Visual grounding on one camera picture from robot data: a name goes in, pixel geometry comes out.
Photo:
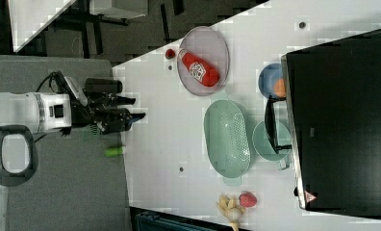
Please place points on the orange carrot toy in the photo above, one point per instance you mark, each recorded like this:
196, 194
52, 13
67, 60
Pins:
279, 88

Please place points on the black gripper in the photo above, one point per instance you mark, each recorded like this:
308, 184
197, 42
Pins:
104, 113

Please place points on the red ketchup bottle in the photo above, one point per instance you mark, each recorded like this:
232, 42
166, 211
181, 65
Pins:
202, 71

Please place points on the black cylinder cup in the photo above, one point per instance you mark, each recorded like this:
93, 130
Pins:
93, 85

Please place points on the green pear toy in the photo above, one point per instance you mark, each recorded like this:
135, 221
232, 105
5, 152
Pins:
114, 151

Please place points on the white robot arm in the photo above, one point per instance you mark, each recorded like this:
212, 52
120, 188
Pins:
27, 117

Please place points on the small red strawberry toy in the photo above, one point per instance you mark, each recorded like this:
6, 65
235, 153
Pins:
169, 54

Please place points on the grey oval plate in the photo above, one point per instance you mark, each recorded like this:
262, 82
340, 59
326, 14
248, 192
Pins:
209, 45

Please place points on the white side table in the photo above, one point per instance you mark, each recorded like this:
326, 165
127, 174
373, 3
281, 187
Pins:
29, 17

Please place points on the blue bowl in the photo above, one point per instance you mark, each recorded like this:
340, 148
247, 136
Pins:
267, 78

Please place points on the yellow banana bunch toy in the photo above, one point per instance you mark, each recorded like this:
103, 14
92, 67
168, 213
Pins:
231, 210

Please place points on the mint green plastic strainer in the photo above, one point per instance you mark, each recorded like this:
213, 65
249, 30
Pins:
226, 140

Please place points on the green slotted spatula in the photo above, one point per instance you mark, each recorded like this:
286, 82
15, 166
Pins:
90, 132

